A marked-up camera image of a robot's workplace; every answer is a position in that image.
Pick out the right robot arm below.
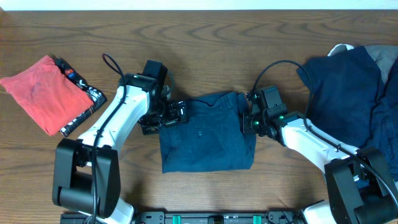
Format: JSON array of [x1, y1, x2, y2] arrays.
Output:
[[241, 86, 397, 223]]

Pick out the left black cable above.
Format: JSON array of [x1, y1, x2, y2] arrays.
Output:
[[90, 52, 175, 224]]

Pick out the navy blue shorts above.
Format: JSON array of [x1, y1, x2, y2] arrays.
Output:
[[159, 92, 256, 173]]

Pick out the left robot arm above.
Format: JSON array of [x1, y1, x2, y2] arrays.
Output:
[[52, 54, 188, 223]]

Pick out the black white patterned garment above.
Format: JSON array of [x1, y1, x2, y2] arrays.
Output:
[[51, 55, 108, 138]]

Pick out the folded red cloth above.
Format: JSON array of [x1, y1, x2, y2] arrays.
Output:
[[1, 56, 94, 136]]

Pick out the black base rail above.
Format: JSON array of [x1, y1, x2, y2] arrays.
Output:
[[60, 210, 308, 224]]

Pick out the black cable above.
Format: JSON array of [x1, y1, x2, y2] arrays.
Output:
[[90, 52, 175, 224], [247, 59, 398, 212]]

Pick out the right black cable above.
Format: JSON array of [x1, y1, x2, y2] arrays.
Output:
[[247, 59, 398, 212]]

